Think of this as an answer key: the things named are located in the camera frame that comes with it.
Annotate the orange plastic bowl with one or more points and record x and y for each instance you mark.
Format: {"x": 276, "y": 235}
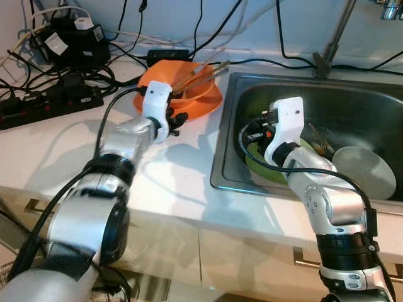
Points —
{"x": 204, "y": 108}
{"x": 157, "y": 74}

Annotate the brown wooden chopstick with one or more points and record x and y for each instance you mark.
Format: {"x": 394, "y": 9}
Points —
{"x": 214, "y": 58}
{"x": 208, "y": 71}
{"x": 211, "y": 78}

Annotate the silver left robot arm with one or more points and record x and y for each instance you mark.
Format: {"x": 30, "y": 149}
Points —
{"x": 82, "y": 220}

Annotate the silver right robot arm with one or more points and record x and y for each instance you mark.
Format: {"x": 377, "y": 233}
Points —
{"x": 334, "y": 201}

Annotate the cream kitchen sink cabinet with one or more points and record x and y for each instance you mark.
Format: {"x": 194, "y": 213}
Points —
{"x": 220, "y": 264}

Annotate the green plate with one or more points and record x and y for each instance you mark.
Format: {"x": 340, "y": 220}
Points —
{"x": 258, "y": 168}

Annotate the brown wooden utensil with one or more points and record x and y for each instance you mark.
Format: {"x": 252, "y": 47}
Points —
{"x": 320, "y": 141}

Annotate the black power adapter brick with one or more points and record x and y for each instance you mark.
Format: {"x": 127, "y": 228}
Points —
{"x": 167, "y": 55}

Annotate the stainless steel sink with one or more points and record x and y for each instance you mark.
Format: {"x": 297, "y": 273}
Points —
{"x": 352, "y": 107}

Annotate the grey round plate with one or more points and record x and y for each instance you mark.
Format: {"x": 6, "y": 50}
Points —
{"x": 365, "y": 173}

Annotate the black charger with white label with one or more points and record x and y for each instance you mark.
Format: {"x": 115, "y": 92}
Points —
{"x": 82, "y": 47}

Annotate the black power strip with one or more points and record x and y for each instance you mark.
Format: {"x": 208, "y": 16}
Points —
{"x": 56, "y": 104}

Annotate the grey metal pole with base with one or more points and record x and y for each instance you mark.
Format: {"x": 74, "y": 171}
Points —
{"x": 335, "y": 38}

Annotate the white plug adapter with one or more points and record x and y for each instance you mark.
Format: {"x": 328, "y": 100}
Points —
{"x": 84, "y": 24}

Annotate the chrome water tap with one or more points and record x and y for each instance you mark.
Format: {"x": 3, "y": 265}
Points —
{"x": 391, "y": 9}

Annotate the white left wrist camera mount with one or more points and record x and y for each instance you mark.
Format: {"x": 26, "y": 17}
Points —
{"x": 156, "y": 97}

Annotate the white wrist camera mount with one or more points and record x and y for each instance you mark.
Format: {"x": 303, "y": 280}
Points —
{"x": 286, "y": 119}
{"x": 156, "y": 97}

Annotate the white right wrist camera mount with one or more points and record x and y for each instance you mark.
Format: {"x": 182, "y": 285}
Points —
{"x": 286, "y": 119}

